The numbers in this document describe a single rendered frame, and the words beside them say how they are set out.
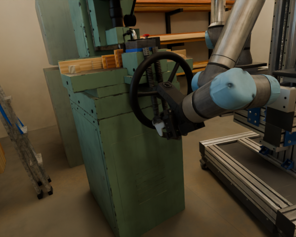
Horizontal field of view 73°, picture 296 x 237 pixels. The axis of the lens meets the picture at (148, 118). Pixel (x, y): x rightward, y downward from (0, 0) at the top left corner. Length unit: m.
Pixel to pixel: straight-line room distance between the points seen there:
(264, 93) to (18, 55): 3.04
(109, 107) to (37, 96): 2.48
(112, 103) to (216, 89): 0.53
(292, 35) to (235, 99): 0.89
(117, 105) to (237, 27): 0.52
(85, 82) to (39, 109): 2.53
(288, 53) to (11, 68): 2.99
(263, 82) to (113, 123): 0.59
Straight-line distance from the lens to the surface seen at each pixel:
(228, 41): 0.61
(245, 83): 0.42
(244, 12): 0.65
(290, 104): 0.94
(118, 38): 0.98
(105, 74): 0.83
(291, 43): 1.26
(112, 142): 0.90
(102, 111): 0.85
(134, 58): 0.79
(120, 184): 1.01
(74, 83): 0.80
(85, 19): 1.18
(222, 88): 0.40
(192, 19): 4.26
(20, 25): 3.26
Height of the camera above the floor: 0.97
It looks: 19 degrees down
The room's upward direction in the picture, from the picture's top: 6 degrees counter-clockwise
